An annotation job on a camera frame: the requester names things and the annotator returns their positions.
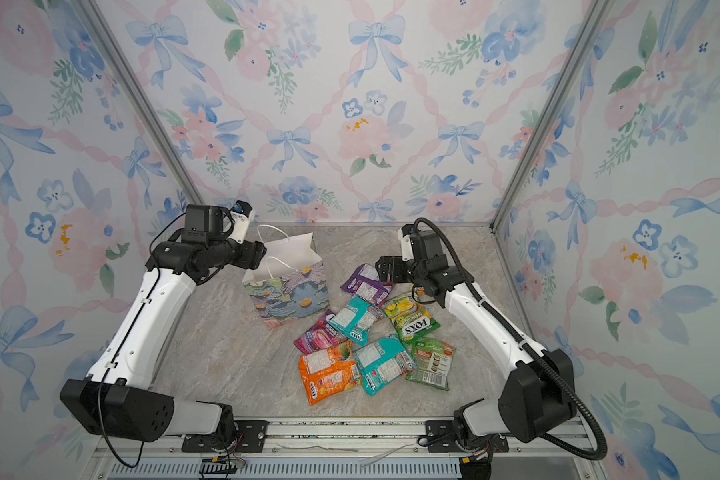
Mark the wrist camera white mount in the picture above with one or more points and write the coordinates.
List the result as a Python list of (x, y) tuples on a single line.
[(405, 242), (242, 214)]

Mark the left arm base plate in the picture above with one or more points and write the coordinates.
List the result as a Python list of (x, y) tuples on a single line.
[(239, 436)]

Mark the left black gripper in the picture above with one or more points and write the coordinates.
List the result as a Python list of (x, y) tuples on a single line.
[(253, 253)]

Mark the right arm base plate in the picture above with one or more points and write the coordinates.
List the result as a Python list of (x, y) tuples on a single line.
[(450, 436)]

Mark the orange candy packet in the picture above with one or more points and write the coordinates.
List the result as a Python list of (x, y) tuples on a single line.
[(330, 371)]

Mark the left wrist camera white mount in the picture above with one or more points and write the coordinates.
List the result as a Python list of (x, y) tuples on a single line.
[(242, 214)]

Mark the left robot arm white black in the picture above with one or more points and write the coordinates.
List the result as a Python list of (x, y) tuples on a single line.
[(114, 399)]

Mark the green snack packet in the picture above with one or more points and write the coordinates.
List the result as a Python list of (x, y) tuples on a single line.
[(433, 361)]

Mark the floral paper gift bag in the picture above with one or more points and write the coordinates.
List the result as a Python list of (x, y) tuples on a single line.
[(290, 283)]

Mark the aluminium rail frame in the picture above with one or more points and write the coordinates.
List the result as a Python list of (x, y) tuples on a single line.
[(336, 448)]

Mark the purple snack packet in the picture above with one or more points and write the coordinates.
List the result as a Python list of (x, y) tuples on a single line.
[(365, 284)]

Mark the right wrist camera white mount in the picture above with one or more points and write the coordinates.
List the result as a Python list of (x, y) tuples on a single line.
[(405, 242)]

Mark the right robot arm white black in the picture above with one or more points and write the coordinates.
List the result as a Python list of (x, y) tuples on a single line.
[(531, 404)]

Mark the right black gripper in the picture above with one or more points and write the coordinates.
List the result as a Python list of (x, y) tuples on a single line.
[(396, 263)]

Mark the teal candy packet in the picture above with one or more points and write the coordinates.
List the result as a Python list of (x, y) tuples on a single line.
[(381, 362), (355, 319)]

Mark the green yellow Fox's candy packet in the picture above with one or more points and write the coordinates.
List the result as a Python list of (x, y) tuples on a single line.
[(410, 319)]

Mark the magenta Fox's candy packet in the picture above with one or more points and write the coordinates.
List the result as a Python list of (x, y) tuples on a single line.
[(322, 335)]

